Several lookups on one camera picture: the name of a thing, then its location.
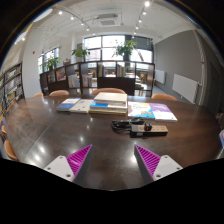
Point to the potted plant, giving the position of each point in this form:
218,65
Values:
80,52
52,63
125,49

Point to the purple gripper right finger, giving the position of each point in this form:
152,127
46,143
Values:
152,166

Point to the potted plant left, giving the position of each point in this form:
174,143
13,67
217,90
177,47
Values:
52,63

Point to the black charger plug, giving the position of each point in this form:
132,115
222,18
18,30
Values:
147,126

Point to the orange chair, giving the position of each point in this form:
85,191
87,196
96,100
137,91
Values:
59,93
163,97
108,90
9,151

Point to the stack of books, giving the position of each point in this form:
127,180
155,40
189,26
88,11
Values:
109,102

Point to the potted plant middle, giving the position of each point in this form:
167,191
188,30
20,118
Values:
80,52

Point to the black power strip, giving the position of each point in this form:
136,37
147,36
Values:
142,131

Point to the ceiling air conditioner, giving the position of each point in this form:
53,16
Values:
107,20

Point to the dark open bookshelf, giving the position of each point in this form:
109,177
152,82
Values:
84,77

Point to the blue book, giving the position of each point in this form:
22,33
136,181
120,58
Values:
67,104

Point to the left wall bookshelf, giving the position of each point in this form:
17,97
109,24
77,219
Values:
11,87

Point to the orange chair near left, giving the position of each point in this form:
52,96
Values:
9,151

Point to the purple white book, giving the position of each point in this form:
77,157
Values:
162,112

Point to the colourful children's book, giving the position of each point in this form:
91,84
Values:
140,109

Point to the orange chair right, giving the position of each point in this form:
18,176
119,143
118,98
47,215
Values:
163,97

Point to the white wall radiator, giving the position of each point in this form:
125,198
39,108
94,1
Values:
185,87

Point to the orange chair middle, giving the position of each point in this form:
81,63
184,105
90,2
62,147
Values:
108,90

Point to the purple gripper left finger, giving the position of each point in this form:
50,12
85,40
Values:
69,167

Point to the potted plant right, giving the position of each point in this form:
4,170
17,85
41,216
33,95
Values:
125,49

